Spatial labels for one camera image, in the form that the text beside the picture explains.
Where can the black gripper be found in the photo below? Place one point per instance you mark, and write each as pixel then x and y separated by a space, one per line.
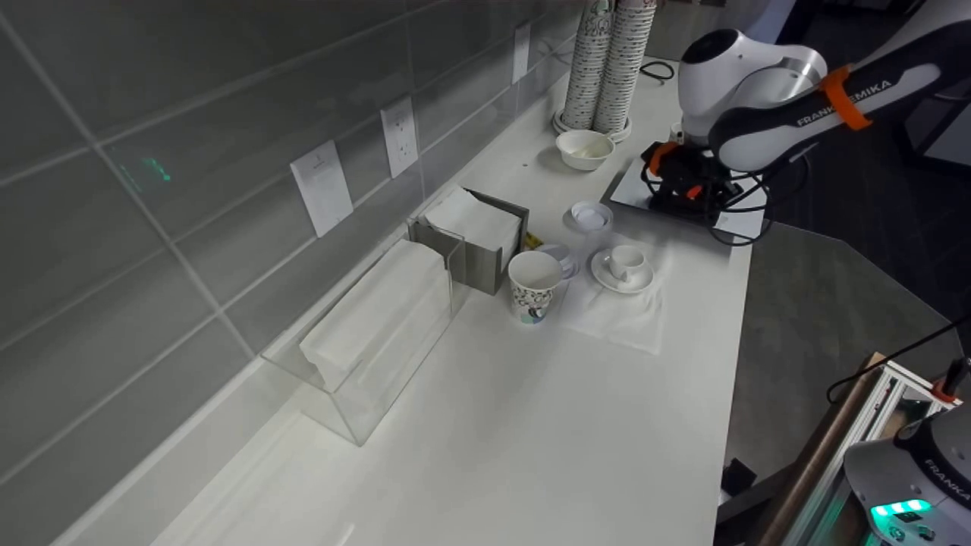
pixel 711 187

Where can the gray robot base green light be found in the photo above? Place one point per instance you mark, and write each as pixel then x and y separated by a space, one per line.
pixel 913 486

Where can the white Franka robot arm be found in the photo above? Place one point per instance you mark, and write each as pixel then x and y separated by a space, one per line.
pixel 748 77

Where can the small white dish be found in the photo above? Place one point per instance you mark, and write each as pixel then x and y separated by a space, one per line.
pixel 589 217

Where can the white bowl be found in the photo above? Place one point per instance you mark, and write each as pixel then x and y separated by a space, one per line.
pixel 583 150

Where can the white teacup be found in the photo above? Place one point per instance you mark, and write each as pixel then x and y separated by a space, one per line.
pixel 627 263

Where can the small clear lid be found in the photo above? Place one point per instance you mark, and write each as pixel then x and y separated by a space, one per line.
pixel 563 252

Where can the yellow packet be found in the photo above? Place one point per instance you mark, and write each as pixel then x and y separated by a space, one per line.
pixel 531 242

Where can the white paper napkin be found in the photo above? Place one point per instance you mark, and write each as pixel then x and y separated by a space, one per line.
pixel 617 322

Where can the white napkin stack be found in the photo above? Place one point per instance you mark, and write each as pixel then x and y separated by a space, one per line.
pixel 473 217

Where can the gray napkin holder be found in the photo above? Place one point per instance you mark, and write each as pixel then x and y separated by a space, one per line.
pixel 474 265

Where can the white metal rack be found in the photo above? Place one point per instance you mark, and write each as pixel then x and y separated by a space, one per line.
pixel 893 388

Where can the white paper towel stack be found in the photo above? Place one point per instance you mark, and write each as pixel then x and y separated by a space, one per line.
pixel 374 303

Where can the clear acrylic box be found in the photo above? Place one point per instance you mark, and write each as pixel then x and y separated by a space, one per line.
pixel 384 388

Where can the small white wall plate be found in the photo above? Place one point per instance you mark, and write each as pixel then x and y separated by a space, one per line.
pixel 519 51

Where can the medium white wall plate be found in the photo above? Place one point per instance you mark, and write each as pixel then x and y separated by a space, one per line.
pixel 399 136

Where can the black floor bracket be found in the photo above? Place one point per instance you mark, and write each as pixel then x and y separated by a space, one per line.
pixel 739 475

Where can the wooden frame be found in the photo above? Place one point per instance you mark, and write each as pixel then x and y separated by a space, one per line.
pixel 819 456

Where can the large white wall plate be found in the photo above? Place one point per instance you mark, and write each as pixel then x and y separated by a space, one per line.
pixel 324 187

